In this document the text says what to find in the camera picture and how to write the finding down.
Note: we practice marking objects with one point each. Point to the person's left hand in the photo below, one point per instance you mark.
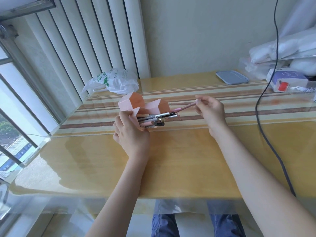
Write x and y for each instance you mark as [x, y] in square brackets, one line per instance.
[133, 139]

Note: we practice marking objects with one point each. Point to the person's right hand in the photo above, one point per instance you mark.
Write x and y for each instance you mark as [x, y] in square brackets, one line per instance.
[214, 113]

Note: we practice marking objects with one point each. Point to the person's right thumb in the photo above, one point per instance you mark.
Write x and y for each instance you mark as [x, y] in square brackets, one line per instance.
[199, 109]

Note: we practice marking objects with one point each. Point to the person's left fingers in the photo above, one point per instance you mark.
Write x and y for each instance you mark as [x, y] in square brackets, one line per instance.
[121, 125]

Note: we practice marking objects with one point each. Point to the pink slim makeup pencil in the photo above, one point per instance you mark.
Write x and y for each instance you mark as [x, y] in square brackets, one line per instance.
[184, 107]

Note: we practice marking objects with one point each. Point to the pink paper pen holder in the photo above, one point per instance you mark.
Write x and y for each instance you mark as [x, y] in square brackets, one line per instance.
[134, 102]

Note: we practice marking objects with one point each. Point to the person's right forearm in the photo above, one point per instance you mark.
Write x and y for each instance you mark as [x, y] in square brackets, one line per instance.
[256, 185]

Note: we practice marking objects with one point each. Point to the person's left forearm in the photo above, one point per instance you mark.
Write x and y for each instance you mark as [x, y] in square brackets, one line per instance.
[118, 199]

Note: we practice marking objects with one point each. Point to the bundle of pens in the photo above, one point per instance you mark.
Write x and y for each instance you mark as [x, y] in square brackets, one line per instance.
[158, 118]

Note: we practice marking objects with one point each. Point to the white plastic bag green print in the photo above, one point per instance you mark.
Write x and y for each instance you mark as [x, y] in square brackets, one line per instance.
[116, 81]

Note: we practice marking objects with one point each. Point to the grey-blue flat lid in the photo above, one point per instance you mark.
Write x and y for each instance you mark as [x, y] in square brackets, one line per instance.
[231, 77]

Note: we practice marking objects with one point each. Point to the clear plastic table cover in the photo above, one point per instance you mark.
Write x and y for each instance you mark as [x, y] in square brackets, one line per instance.
[86, 167]

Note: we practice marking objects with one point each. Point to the clear plastic sheet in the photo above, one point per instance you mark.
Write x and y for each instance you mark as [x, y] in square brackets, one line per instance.
[254, 67]

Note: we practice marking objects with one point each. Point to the white purple box red label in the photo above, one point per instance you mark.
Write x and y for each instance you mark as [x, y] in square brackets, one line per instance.
[287, 77]

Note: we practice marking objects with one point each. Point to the white radiator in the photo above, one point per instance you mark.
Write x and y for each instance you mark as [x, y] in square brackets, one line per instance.
[93, 34]

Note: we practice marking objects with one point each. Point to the clear bag of white filling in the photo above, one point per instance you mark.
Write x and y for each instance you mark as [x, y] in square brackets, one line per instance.
[286, 48]

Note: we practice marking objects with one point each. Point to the person's left leg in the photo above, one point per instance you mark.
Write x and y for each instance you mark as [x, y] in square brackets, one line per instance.
[164, 225]

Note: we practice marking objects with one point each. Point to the person's leg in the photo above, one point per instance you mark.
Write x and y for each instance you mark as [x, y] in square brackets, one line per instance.
[164, 225]
[227, 225]

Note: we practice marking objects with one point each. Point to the small bag of white filling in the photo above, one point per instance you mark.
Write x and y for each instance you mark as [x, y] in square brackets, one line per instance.
[303, 66]

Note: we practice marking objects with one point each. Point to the person's right leg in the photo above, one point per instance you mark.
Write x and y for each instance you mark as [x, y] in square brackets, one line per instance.
[227, 225]

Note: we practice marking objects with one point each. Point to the grey window frame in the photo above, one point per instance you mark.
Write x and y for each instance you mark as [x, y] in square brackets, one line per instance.
[14, 61]

